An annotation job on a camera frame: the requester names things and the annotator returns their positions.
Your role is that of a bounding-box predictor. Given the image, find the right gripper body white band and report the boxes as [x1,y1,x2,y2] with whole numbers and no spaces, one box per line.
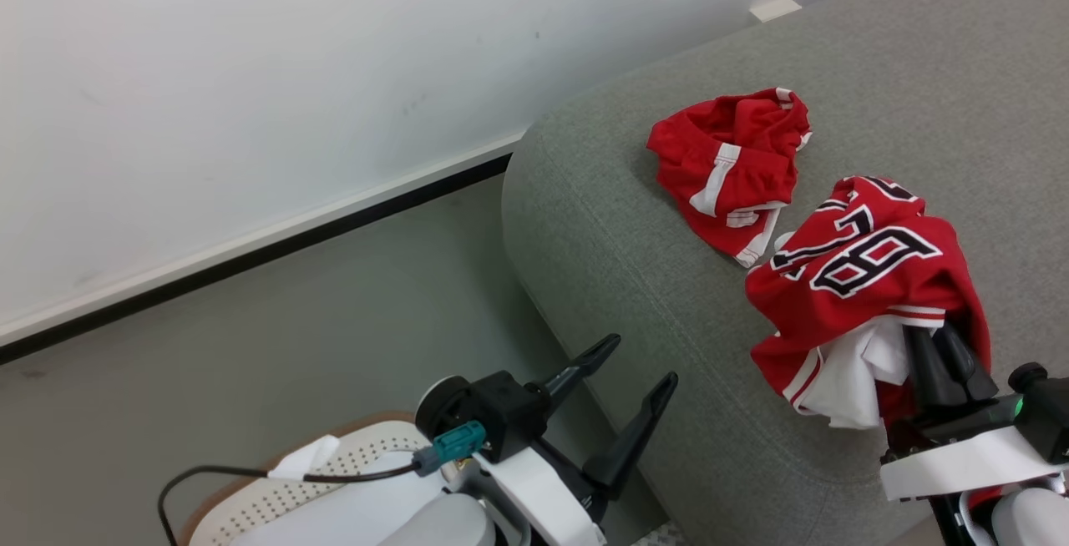
[879,396,1069,502]

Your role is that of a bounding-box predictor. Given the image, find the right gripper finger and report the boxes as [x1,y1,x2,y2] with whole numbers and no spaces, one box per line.
[934,322,1000,402]
[902,325,970,412]

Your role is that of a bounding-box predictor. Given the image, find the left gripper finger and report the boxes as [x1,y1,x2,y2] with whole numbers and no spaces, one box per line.
[526,334,622,414]
[582,372,680,502]

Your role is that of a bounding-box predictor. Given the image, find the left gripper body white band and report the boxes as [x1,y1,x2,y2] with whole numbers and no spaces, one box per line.
[476,437,609,546]

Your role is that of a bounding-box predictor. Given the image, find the red jersey with black numbers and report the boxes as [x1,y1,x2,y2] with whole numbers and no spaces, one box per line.
[745,176,1003,513]

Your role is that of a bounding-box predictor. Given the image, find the red shorts with white stripes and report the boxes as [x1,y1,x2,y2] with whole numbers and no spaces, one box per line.
[646,87,813,268]

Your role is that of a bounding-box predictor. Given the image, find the grey fabric sofa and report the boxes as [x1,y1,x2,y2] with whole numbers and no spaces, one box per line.
[501,0,1069,546]

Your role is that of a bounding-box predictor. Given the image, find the white cloth piece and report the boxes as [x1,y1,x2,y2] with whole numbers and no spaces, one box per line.
[267,435,342,481]

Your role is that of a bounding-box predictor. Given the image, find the teal cable connector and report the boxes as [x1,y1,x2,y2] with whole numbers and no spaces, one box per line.
[413,421,488,478]

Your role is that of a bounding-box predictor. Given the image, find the thin black cable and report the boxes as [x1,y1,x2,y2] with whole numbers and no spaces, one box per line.
[158,463,420,546]

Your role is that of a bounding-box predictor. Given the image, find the white box on wall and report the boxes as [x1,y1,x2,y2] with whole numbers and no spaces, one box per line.
[749,0,803,23]

